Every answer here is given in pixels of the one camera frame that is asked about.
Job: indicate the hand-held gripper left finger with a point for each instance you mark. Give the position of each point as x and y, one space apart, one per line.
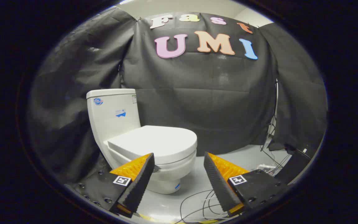
138 186

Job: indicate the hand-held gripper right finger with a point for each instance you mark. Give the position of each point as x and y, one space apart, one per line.
218 186

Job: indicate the white toilet lid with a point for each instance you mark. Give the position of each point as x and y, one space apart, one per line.
157 141

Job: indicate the white ceramic toilet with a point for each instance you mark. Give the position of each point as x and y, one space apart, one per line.
110 124

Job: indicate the white toilet tank cover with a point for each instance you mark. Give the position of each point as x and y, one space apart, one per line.
110 92

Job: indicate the dark box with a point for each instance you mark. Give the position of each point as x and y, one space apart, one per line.
294 165

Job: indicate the thin metal stand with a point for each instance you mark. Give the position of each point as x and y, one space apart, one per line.
274 116

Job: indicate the black backdrop cloth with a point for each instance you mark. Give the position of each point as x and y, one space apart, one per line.
197 93

